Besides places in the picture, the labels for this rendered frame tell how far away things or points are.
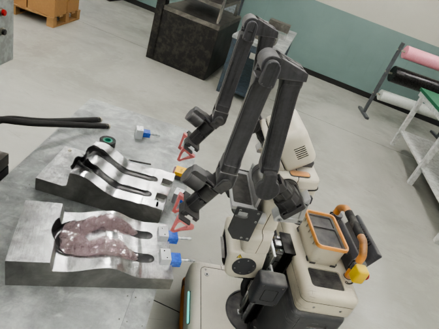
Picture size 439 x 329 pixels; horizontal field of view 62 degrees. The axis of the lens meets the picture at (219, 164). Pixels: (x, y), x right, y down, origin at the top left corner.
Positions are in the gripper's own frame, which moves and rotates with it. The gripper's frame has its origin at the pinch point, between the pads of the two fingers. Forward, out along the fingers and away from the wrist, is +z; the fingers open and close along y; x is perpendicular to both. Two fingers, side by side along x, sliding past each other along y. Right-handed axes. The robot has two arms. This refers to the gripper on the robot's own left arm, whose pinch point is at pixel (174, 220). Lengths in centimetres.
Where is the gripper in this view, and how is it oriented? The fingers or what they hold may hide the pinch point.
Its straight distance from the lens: 127.2
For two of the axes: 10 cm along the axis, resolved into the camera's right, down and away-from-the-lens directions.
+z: -7.0, 6.1, 3.7
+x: 7.1, 5.6, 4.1
